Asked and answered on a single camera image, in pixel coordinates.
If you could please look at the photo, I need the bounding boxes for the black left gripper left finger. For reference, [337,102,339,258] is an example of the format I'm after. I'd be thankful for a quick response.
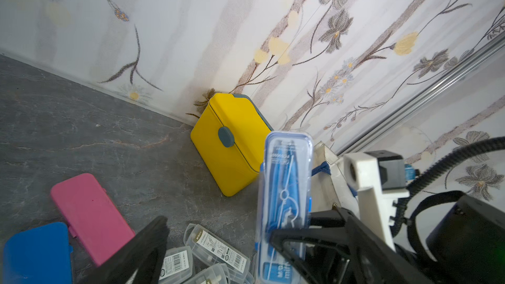
[81,216,170,283]

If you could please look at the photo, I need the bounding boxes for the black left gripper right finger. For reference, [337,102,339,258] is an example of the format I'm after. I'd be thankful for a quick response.
[270,207,431,283]

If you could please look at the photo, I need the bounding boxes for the blue opaque plastic case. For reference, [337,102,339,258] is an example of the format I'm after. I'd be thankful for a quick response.
[2,222,73,283]

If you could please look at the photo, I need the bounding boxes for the clear case blue compass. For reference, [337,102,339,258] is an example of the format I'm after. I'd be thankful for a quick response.
[254,131,313,283]

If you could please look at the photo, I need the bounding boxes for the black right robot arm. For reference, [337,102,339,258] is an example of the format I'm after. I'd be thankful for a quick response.
[390,137,504,283]

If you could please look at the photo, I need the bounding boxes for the clear case white barcode label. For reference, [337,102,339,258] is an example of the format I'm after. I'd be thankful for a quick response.
[159,246,195,284]

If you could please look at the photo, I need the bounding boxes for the pink plastic case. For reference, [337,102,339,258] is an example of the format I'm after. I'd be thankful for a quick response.
[50,173,135,266]

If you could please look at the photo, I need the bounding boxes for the yellow lidded storage box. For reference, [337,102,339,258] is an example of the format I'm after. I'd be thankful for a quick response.
[191,93,272,197]

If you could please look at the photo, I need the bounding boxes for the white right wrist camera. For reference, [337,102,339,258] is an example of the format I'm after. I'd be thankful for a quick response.
[343,150,410,250]

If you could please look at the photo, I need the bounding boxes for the white canvas bag blue handles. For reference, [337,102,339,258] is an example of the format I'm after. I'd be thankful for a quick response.
[310,141,359,217]

